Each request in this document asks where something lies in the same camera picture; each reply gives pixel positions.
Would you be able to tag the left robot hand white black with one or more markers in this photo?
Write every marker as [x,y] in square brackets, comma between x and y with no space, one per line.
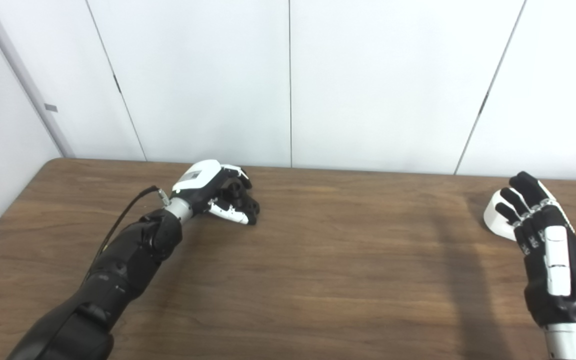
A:
[200,182]

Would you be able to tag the small grey wall tag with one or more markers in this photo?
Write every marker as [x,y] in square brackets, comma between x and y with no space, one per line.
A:
[51,107]

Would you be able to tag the round white plastic piece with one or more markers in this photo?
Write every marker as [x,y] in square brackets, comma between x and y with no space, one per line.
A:
[498,217]

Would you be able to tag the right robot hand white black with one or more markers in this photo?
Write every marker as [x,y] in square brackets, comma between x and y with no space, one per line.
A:
[558,270]

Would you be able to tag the grey wall corner post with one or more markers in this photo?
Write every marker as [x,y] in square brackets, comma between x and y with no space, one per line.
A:
[23,80]

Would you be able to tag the black panel hinge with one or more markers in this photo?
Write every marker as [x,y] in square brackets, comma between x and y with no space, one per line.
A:
[117,84]
[484,103]

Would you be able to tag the black plastic holder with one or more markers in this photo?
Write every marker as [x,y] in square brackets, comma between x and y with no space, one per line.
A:
[248,202]

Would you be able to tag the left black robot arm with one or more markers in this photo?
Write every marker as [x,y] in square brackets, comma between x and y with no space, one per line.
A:
[113,280]

